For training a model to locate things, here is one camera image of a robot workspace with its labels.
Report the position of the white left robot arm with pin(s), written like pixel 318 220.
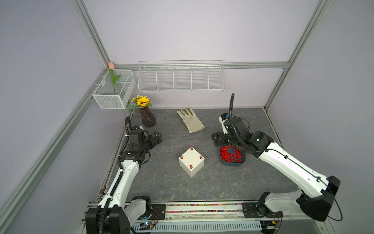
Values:
pixel 111 215

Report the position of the long white wire shelf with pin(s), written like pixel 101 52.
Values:
pixel 181 76

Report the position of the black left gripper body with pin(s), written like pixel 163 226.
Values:
pixel 150 142

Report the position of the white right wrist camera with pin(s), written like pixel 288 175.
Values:
pixel 225 122

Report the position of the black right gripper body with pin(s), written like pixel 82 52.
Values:
pixel 224 139

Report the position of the yellow sunflower bouquet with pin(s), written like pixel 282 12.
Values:
pixel 139 102

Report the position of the dark purple glass vase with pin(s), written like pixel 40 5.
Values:
pixel 148 118

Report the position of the white work glove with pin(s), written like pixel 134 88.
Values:
pixel 191 120

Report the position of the white vented cable duct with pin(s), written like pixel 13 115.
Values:
pixel 198 227

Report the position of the white metal box with screws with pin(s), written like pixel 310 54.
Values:
pixel 191 158

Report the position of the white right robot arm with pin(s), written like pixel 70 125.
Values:
pixel 316 192

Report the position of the dark blue tray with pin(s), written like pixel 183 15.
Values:
pixel 232 159

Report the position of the pink artificial tulip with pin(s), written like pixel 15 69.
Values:
pixel 114 77

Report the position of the pile of red sleeves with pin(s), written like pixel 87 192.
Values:
pixel 229 153

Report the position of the small white wire basket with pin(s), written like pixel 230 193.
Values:
pixel 104 93

